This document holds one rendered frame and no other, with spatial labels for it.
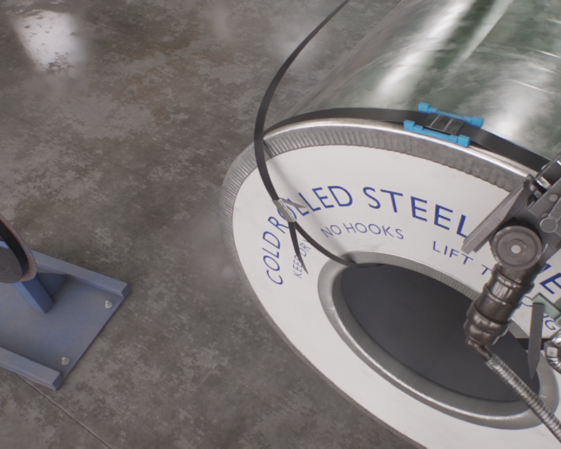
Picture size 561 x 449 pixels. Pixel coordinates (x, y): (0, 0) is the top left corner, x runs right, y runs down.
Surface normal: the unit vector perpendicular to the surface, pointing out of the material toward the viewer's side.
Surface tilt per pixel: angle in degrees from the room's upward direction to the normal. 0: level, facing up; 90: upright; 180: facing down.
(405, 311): 32
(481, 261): 90
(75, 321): 0
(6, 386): 0
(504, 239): 58
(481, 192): 90
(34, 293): 90
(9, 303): 0
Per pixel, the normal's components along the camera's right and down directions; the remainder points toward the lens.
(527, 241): -0.38, 0.26
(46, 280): 0.90, 0.25
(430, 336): 0.06, -0.57
